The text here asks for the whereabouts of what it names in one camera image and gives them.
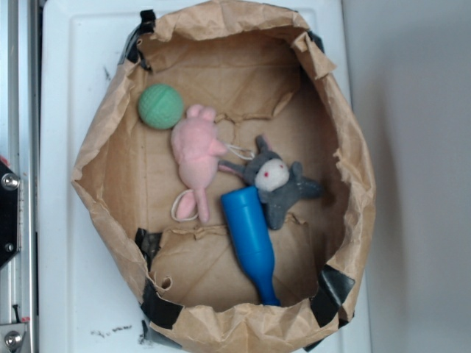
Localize blue plastic bottle toy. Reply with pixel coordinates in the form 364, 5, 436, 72
221, 186, 280, 306

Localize pink plush rabbit toy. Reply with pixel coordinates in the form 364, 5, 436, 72
170, 104, 255, 224

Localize grey plush donkey toy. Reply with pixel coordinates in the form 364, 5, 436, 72
219, 135, 323, 230

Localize black mounting bracket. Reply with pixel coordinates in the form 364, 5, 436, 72
0, 156, 21, 269

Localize brown paper bag bin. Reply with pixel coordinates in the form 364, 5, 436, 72
72, 1, 376, 352

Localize green textured ball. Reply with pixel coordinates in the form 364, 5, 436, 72
138, 84, 184, 129

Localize aluminium frame rail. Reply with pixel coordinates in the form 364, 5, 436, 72
1, 1, 40, 352

